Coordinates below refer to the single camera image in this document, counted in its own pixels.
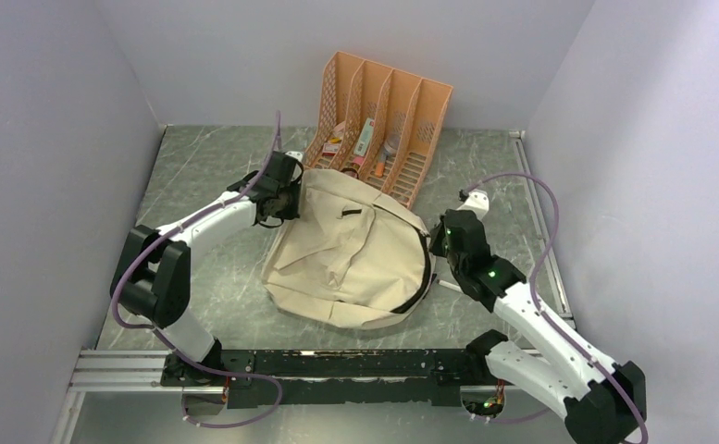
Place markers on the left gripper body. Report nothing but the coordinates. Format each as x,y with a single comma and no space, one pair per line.
287,205

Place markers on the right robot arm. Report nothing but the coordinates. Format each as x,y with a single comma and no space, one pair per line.
599,399

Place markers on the orange handled tool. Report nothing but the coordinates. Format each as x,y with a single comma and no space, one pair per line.
379,168

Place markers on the pink cartoon container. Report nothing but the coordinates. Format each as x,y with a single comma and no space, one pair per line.
353,167

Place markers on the orange plastic file organizer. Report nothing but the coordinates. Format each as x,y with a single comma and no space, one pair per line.
378,124

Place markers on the white red pen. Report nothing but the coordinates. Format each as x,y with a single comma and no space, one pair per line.
449,285

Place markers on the green white box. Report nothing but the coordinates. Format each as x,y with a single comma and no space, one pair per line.
365,137

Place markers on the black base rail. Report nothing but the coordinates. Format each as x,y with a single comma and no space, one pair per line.
440,377

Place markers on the red white small box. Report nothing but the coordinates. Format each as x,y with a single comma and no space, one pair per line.
333,142

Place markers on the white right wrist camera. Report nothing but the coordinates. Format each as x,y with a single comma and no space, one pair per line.
476,201

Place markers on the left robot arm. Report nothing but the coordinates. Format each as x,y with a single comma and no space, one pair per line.
152,285

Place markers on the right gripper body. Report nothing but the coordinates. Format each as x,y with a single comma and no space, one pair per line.
439,241

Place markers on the beige canvas backpack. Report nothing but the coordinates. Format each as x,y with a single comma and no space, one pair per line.
354,258

